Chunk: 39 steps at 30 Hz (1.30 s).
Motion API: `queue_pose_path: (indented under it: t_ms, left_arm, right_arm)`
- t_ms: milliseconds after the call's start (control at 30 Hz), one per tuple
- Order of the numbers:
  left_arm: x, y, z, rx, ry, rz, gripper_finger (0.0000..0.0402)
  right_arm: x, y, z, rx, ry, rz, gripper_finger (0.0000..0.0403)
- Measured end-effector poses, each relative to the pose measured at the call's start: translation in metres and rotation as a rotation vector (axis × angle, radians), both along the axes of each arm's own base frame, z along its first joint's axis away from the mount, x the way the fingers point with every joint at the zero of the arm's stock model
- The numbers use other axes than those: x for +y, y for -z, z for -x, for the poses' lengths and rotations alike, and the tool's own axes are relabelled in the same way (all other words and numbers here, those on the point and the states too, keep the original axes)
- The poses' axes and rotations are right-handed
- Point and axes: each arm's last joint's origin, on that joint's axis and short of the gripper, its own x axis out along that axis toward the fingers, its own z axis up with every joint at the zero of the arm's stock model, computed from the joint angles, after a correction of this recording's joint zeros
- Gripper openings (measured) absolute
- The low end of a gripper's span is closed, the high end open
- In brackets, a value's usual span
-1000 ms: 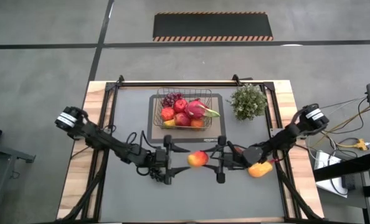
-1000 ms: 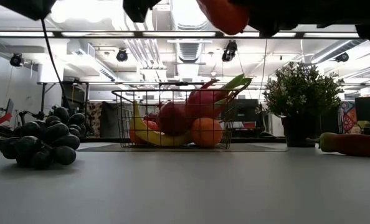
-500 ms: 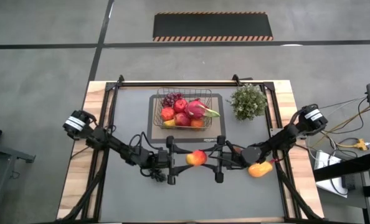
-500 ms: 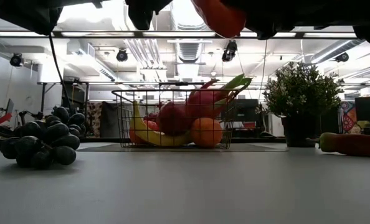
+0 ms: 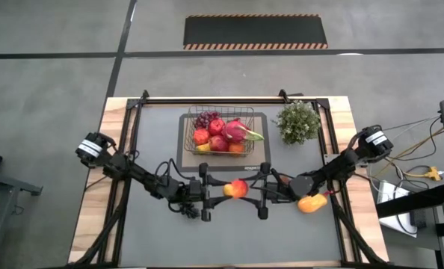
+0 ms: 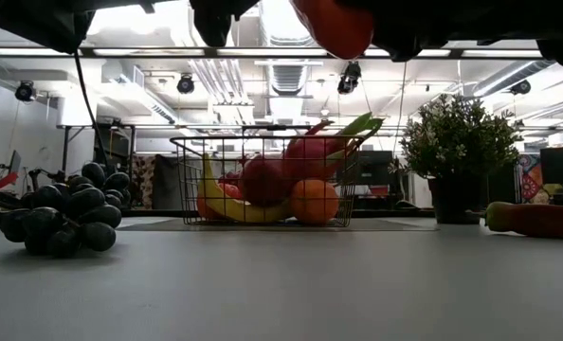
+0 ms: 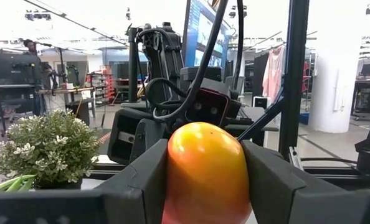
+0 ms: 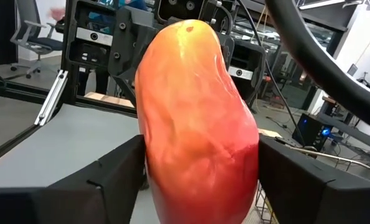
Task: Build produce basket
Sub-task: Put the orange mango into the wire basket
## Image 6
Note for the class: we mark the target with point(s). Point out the black overhead frame bar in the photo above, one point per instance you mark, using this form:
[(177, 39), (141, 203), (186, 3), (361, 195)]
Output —
[(168, 52)]

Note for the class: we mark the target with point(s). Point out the pink dragon fruit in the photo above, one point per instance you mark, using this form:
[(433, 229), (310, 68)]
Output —
[(310, 151)]

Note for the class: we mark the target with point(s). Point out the orange fruit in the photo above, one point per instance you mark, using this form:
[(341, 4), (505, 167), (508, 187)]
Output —
[(314, 201)]

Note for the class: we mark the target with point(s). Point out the black grape bunch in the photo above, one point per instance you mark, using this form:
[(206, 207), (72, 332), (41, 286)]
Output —
[(68, 213)]

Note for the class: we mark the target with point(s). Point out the red fruit with green end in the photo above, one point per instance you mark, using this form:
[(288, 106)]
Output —
[(542, 220)]

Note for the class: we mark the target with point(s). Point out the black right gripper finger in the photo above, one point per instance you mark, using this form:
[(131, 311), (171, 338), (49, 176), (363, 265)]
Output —
[(414, 28)]

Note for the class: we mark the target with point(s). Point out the yellow banana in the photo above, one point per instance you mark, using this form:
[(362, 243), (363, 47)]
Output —
[(234, 208)]

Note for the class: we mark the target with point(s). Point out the floral patterned cloth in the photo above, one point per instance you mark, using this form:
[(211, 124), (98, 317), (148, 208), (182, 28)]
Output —
[(143, 182)]

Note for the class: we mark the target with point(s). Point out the orange red papaya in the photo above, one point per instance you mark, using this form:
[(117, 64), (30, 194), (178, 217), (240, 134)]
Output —
[(338, 28)]

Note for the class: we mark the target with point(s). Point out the yellow orange mango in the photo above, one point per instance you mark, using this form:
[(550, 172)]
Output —
[(202, 207)]

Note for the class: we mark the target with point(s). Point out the black plant pot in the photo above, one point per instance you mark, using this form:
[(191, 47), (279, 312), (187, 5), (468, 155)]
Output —
[(457, 199)]

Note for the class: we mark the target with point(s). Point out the red apple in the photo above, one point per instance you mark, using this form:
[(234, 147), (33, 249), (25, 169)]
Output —
[(262, 182)]

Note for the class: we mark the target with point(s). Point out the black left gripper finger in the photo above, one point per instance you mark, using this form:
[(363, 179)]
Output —
[(220, 19)]

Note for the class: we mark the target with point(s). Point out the black ceiling spotlight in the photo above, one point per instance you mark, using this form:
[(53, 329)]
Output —
[(185, 84), (349, 78), (521, 87), (25, 91)]

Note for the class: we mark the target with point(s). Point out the green plant with white flowers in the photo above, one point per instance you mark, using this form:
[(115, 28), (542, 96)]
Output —
[(457, 137)]

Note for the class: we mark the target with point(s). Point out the colourful patterned cloth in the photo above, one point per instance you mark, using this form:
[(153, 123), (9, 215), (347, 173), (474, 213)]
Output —
[(530, 177)]

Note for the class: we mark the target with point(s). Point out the red grape bunch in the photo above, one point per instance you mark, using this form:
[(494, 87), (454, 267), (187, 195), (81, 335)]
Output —
[(229, 182)]

